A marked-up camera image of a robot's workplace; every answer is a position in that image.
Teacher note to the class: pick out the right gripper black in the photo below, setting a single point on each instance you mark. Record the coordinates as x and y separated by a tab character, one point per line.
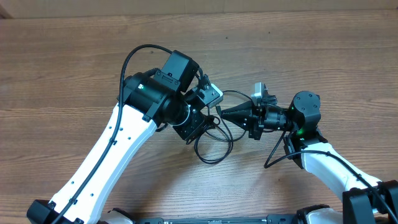
254	130

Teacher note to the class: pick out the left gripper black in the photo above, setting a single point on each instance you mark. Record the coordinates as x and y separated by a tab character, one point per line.
198	120

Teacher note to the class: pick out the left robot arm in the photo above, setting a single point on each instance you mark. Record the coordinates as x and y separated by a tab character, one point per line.
146	101

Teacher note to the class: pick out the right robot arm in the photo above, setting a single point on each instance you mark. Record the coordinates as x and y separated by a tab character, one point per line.
365	198

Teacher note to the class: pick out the cardboard backdrop panel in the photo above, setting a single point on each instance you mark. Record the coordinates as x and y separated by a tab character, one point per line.
30	9

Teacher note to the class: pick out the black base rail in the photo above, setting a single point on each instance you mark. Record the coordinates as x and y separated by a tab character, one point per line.
270	219

